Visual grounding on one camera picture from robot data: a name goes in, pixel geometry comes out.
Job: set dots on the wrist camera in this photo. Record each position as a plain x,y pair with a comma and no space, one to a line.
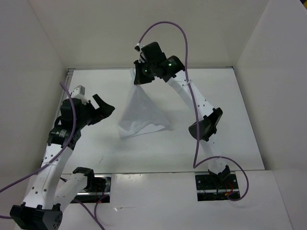
79,93
139,47

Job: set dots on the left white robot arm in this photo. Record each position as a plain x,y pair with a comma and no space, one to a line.
43,207

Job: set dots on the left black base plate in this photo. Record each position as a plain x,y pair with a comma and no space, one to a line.
99,192

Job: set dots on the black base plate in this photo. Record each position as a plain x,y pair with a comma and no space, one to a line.
99,192
209,190

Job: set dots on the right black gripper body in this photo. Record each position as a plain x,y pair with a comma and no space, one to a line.
150,65

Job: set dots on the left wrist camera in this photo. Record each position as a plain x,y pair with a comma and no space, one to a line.
79,93

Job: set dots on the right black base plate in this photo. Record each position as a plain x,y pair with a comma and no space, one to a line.
209,190

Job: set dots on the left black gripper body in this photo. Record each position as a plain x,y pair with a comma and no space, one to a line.
84,119

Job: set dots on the white skirt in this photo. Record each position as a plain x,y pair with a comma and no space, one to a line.
140,115

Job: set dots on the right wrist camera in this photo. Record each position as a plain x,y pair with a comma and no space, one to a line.
139,47

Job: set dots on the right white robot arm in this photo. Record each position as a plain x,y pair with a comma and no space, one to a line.
207,116

